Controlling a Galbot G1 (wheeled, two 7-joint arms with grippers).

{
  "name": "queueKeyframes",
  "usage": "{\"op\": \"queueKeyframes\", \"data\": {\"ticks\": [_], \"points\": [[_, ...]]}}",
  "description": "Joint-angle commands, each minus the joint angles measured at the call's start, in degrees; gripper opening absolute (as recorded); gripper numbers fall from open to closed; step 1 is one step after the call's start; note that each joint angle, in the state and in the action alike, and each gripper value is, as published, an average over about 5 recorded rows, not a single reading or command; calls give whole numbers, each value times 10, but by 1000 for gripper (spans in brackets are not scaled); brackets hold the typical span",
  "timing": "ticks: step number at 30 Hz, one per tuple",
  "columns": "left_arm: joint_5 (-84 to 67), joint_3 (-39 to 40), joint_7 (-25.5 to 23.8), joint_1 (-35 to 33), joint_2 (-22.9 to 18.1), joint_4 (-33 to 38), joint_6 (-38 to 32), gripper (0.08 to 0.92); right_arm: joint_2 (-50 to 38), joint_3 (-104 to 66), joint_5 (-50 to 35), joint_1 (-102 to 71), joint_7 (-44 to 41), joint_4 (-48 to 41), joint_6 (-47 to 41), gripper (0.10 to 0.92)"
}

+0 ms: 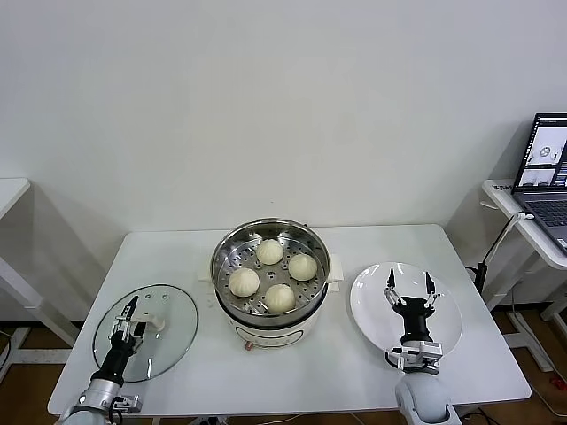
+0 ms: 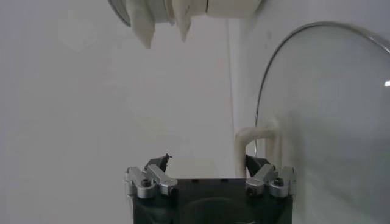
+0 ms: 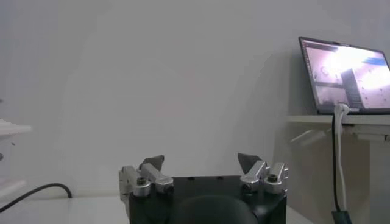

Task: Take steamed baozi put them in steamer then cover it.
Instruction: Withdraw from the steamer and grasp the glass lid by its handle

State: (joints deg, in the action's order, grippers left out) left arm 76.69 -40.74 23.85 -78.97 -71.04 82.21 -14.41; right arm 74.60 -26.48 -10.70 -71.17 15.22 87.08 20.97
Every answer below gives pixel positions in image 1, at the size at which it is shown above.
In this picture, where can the empty white side table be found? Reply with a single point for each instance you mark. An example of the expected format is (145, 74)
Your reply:
(11, 190)

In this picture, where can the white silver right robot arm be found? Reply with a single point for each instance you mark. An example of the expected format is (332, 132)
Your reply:
(421, 398)

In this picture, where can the stainless steel steamer basket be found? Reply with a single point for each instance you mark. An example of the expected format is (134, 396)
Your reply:
(310, 301)

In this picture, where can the white round plate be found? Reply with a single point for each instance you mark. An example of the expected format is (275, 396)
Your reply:
(367, 310)

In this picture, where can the grey open laptop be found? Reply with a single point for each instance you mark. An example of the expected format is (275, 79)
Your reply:
(545, 212)

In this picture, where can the white steamed baozi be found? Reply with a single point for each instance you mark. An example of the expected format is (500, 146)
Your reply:
(280, 299)
(270, 251)
(244, 282)
(302, 267)

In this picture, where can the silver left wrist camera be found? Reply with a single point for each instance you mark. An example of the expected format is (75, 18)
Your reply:
(128, 404)

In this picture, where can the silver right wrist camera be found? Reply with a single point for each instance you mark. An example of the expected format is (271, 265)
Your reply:
(425, 352)

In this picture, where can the white electric cooker pot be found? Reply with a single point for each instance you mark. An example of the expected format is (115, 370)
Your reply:
(270, 336)

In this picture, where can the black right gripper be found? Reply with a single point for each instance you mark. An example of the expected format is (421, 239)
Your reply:
(415, 319)

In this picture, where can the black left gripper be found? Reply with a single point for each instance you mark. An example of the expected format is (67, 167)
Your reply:
(115, 358)

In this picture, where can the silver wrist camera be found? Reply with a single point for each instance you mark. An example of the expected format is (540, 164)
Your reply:
(425, 352)
(128, 404)

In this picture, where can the white side table with laptop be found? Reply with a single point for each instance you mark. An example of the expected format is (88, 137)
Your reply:
(498, 199)

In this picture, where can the round glass pot lid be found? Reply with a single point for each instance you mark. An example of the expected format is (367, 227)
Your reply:
(173, 350)

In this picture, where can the small red floor object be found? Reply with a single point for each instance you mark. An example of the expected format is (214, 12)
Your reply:
(559, 379)

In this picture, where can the white printed label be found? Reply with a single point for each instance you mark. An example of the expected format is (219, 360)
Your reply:
(500, 188)

